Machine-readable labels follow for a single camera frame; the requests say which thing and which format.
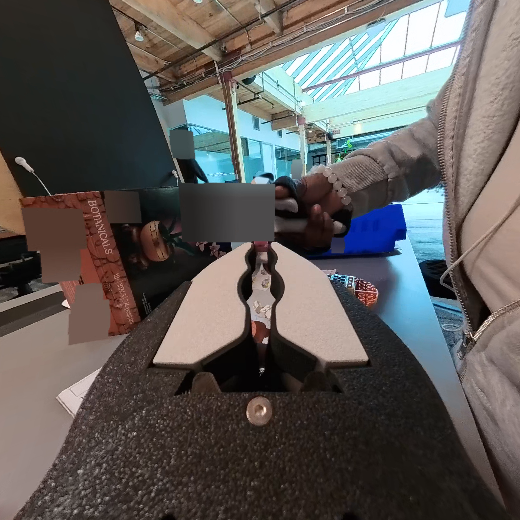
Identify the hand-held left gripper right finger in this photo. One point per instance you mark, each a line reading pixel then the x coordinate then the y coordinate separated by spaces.
pixel 321 325

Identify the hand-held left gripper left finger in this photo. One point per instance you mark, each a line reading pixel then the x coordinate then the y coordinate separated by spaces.
pixel 199 325

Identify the round orange lego pot build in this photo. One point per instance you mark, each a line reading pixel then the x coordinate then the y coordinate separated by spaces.
pixel 361 291

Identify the blue plastic bin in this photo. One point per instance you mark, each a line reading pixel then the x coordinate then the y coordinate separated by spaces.
pixel 374 231

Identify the person's right forearm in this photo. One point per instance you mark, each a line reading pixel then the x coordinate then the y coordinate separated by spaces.
pixel 390 162

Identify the grey desk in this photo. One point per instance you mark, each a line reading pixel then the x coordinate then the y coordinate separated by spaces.
pixel 41 382

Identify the person's right hand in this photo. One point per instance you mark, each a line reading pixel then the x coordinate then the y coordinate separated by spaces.
pixel 313 191

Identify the dark building set box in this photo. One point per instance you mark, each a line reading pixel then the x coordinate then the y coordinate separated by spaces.
pixel 154 252

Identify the black divider panel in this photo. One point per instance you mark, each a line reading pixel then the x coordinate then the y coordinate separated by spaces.
pixel 73 81

